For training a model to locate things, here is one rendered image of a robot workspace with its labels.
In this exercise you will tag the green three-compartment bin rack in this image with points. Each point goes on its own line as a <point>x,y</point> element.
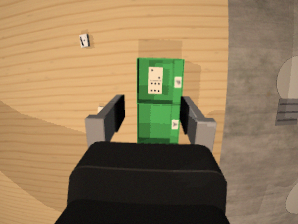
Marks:
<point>158,114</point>

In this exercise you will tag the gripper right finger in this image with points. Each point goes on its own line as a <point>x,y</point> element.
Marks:
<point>200,130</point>

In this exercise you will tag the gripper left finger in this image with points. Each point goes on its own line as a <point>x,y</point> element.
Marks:
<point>101,127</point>

